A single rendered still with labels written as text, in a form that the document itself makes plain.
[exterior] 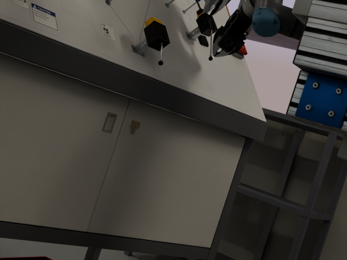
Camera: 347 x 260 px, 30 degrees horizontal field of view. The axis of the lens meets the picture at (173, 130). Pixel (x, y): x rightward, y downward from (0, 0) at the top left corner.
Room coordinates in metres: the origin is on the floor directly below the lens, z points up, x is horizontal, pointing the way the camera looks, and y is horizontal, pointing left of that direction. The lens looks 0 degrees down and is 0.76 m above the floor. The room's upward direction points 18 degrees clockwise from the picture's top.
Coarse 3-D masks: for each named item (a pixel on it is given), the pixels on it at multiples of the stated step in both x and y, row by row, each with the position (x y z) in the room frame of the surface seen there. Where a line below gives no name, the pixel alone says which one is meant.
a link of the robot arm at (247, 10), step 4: (248, 0) 1.84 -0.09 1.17; (244, 4) 1.86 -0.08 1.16; (248, 4) 1.84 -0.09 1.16; (244, 8) 1.86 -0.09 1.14; (248, 8) 1.85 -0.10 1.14; (252, 8) 1.84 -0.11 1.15; (244, 12) 1.86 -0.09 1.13; (248, 12) 1.85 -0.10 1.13; (252, 12) 1.84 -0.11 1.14; (248, 16) 1.86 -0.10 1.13
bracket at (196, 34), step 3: (198, 27) 2.07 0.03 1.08; (192, 30) 2.09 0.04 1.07; (195, 30) 2.08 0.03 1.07; (198, 30) 2.07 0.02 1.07; (186, 33) 2.09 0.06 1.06; (189, 33) 2.10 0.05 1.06; (192, 33) 2.09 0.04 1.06; (195, 33) 2.08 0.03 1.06; (198, 33) 2.08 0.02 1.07; (189, 36) 2.09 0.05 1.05; (192, 36) 2.09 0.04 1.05; (195, 36) 2.09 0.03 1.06; (198, 36) 2.09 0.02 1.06; (192, 39) 2.09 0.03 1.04; (195, 39) 2.11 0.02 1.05
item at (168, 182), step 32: (128, 128) 1.83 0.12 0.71; (160, 128) 1.91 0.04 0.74; (192, 128) 2.01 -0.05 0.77; (128, 160) 1.85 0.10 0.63; (160, 160) 1.94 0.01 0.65; (192, 160) 2.04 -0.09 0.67; (224, 160) 2.15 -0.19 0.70; (128, 192) 1.88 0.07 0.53; (160, 192) 1.97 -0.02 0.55; (192, 192) 2.07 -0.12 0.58; (224, 192) 2.18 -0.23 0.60; (96, 224) 1.83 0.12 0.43; (128, 224) 1.91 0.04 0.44; (160, 224) 2.00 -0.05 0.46; (192, 224) 2.11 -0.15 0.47
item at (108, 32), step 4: (104, 24) 1.76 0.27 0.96; (104, 28) 1.75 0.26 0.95; (108, 28) 1.76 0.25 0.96; (112, 28) 1.78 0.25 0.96; (104, 32) 1.74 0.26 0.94; (108, 32) 1.75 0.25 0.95; (112, 32) 1.77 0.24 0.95; (104, 36) 1.73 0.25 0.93; (108, 36) 1.74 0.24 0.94; (112, 36) 1.76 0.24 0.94; (116, 40) 1.76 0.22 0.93
